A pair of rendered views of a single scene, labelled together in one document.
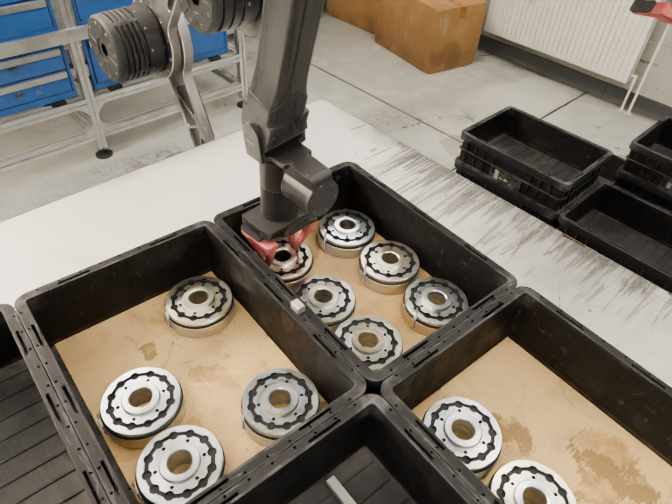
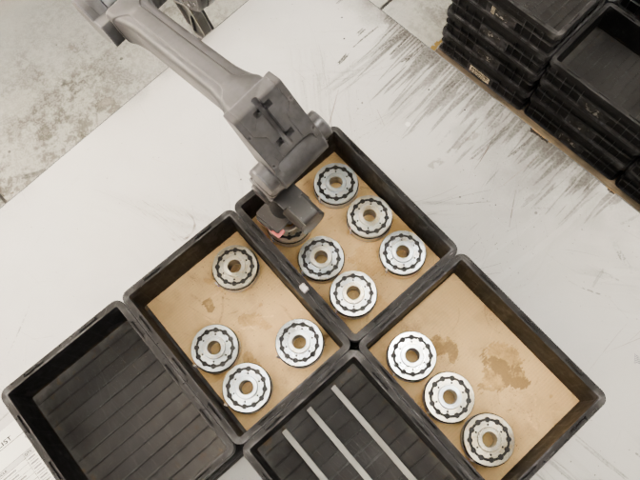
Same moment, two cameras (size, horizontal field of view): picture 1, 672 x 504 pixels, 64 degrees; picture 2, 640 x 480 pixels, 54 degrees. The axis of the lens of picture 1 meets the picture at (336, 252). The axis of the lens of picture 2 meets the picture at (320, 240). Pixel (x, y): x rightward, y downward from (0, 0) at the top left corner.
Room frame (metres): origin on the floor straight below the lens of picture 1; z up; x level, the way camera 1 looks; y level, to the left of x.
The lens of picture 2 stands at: (0.19, -0.04, 2.18)
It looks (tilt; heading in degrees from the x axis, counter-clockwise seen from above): 72 degrees down; 8
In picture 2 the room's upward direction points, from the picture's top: 7 degrees counter-clockwise
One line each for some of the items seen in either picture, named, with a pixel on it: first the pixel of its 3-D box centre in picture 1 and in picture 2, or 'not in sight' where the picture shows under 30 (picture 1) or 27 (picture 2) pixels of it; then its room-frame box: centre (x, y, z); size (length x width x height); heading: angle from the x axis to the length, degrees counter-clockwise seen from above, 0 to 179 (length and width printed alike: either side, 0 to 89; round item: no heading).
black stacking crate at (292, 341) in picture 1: (188, 369); (239, 325); (0.42, 0.19, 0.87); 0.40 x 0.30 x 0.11; 42
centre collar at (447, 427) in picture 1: (462, 430); (411, 355); (0.36, -0.18, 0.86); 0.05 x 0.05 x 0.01
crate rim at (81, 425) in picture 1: (183, 346); (234, 321); (0.42, 0.19, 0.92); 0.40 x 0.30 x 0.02; 42
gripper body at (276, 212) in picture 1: (279, 201); (282, 202); (0.66, 0.09, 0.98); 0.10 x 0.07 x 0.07; 139
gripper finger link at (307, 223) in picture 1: (288, 231); not in sight; (0.67, 0.08, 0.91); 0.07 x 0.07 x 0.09; 49
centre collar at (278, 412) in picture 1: (280, 399); (299, 342); (0.39, 0.06, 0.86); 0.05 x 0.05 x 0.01
